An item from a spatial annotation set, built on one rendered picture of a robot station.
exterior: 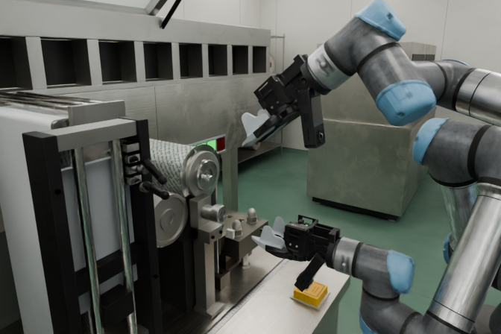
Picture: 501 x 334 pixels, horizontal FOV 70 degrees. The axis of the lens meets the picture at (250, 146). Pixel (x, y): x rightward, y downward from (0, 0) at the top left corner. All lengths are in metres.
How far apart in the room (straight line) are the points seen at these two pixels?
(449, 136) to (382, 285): 0.34
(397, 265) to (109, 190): 0.55
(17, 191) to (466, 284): 0.84
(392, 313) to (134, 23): 0.99
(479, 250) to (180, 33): 1.03
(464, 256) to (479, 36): 4.47
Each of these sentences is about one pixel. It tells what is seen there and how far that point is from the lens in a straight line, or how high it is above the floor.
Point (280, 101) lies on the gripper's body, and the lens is 0.67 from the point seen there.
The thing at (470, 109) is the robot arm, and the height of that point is 1.45.
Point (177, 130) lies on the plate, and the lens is 1.28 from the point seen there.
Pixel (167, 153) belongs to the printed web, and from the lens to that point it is 0.91.
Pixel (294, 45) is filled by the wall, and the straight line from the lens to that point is 5.76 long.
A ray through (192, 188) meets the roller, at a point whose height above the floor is 1.23.
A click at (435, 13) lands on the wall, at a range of 5.21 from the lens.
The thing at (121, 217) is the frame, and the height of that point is 1.29.
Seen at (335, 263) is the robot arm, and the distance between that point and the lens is 0.82.
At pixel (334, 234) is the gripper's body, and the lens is 0.81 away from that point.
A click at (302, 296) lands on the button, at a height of 0.92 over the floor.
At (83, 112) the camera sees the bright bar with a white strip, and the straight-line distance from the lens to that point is 0.63.
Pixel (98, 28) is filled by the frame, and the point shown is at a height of 1.60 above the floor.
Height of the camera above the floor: 1.53
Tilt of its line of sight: 14 degrees down
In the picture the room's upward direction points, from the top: straight up
